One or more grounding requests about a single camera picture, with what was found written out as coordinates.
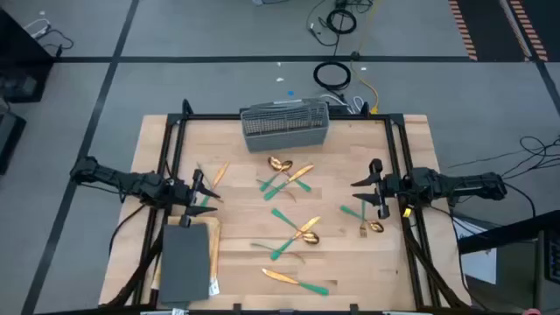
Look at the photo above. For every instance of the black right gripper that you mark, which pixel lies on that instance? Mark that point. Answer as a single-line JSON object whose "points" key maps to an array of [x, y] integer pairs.
{"points": [[391, 190]]}

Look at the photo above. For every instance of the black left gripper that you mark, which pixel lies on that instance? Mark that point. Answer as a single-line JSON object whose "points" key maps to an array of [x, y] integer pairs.
{"points": [[179, 194]]}

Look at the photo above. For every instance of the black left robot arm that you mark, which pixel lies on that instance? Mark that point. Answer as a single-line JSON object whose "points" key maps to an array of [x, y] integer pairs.
{"points": [[131, 183]]}

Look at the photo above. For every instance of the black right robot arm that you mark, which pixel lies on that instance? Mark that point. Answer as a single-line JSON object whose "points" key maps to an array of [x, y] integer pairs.
{"points": [[464, 186]]}

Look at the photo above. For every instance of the yellow tag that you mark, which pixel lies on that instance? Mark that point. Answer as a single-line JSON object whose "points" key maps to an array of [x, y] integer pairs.
{"points": [[407, 212]]}

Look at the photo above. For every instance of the folded tan cloth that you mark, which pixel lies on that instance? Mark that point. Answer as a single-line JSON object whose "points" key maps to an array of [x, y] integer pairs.
{"points": [[215, 249]]}

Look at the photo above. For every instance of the dark grey rectangular pad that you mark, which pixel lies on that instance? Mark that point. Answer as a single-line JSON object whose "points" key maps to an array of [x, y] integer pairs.
{"points": [[184, 262]]}

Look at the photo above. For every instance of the white paper tag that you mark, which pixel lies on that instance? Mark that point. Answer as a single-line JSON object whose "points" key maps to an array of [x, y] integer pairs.
{"points": [[214, 288]]}

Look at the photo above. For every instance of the grey plastic cutlery basket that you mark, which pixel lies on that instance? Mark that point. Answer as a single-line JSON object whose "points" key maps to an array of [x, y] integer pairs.
{"points": [[284, 131]]}

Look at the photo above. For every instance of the black desk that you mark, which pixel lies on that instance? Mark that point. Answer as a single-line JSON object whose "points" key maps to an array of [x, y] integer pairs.
{"points": [[503, 234]]}

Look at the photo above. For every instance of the orange striped floor strip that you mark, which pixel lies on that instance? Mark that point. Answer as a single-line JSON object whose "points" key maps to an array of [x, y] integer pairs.
{"points": [[464, 30], [529, 30]]}

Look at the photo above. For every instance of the grey cabinet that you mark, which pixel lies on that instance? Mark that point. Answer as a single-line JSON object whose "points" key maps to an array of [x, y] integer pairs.
{"points": [[542, 280]]}

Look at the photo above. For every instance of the red round object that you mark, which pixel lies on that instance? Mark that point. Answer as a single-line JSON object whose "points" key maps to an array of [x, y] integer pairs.
{"points": [[532, 312]]}

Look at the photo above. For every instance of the black box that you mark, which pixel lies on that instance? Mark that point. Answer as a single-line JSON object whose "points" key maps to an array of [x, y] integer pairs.
{"points": [[9, 140]]}

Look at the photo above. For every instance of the black cabinet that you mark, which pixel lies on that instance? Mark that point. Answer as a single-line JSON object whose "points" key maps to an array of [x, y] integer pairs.
{"points": [[17, 65]]}

